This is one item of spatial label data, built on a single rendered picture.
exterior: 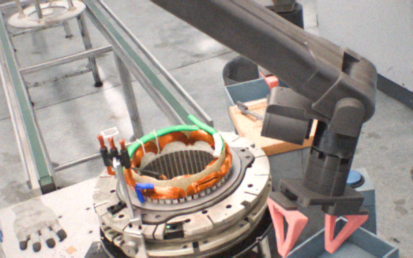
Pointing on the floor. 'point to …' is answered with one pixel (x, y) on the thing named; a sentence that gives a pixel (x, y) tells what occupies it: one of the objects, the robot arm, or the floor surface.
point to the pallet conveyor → (12, 84)
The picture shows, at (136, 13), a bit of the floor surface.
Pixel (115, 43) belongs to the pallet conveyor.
